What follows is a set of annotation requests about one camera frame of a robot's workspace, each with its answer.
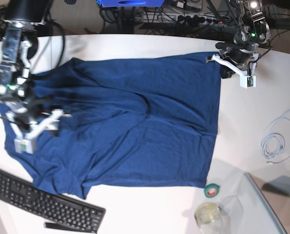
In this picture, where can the black power strip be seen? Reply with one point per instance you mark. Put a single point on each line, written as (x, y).
(195, 20)

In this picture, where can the blue box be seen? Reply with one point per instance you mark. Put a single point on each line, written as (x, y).
(122, 3)

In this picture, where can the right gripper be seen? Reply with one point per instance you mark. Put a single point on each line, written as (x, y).
(32, 106)

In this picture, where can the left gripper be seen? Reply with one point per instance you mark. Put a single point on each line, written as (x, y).
(236, 54)

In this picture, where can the black computer keyboard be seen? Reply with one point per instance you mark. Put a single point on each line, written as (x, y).
(62, 212)

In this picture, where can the dark blue t-shirt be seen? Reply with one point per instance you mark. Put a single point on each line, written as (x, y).
(134, 123)

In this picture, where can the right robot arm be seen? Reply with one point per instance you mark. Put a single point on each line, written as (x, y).
(20, 43)

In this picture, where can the glass panel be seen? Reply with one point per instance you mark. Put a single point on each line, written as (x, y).
(277, 193)

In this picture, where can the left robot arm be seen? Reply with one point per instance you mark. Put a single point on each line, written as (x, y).
(252, 30)

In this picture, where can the clear glass jar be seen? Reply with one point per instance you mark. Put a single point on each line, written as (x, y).
(209, 219)

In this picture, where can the green electrical tape roll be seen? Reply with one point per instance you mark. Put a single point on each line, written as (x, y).
(211, 190)

